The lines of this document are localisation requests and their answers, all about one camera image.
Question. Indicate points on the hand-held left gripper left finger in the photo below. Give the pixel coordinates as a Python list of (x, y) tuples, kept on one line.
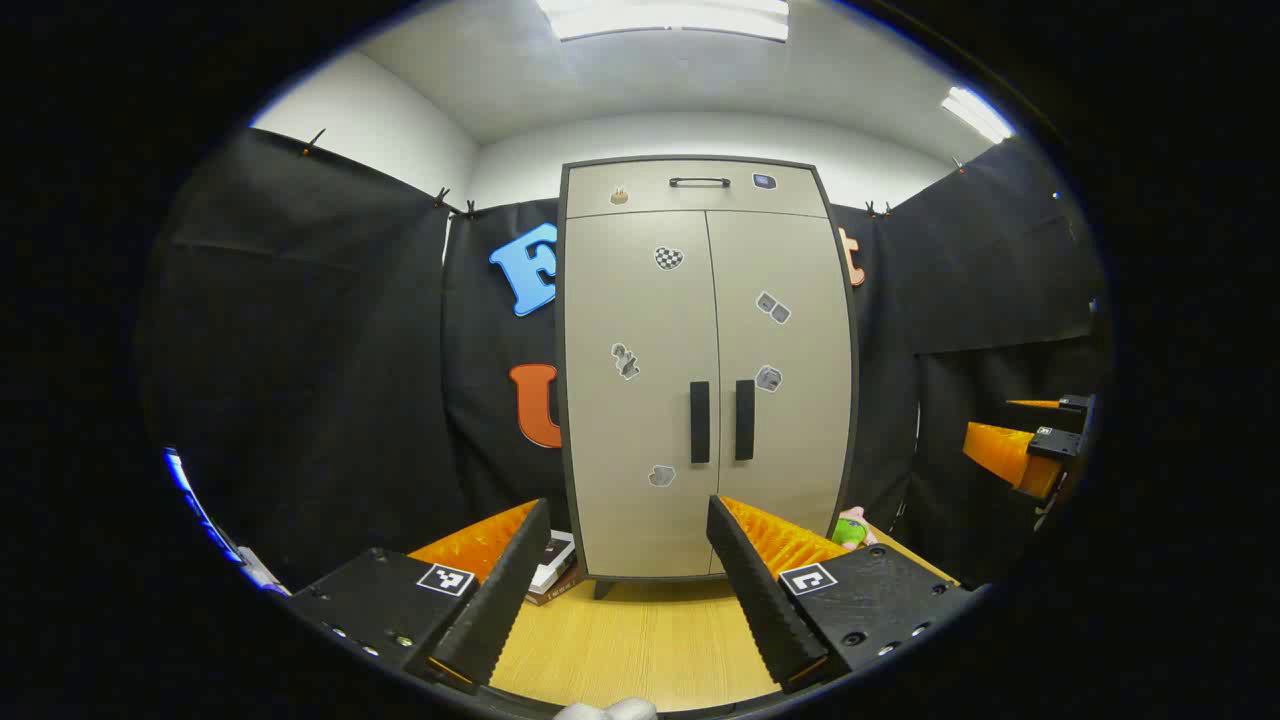
[(500, 600)]

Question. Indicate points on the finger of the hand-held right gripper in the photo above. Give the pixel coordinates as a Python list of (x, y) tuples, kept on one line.
[(1072, 403), (1005, 455)]

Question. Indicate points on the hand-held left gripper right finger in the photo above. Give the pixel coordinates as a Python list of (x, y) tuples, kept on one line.
[(765, 600)]

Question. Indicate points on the grey double-door shoe cabinet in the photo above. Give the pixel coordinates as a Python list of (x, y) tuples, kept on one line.
[(604, 588)]

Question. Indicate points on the cabinet door with square stickers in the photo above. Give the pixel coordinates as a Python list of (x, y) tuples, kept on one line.
[(805, 450)]

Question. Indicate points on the cabinet door with heart sticker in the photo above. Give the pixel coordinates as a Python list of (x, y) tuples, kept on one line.
[(640, 320)]

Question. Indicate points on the grey cabinet drawer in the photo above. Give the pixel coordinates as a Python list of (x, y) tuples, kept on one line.
[(690, 203)]

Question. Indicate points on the brown book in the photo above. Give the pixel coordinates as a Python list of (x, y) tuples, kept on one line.
[(560, 593)]

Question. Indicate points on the white printed booklet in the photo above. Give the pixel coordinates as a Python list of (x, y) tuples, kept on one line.
[(555, 555)]

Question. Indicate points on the pink and green plush toy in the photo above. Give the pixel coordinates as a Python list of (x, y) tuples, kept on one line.
[(852, 530)]

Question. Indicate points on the small ceiling light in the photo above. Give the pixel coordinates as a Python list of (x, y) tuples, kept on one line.
[(975, 113)]

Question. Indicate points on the black backdrop cloth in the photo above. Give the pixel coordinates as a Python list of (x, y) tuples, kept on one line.
[(300, 350)]

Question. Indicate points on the long ceiling light panel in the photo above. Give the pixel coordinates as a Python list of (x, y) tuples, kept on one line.
[(665, 18)]

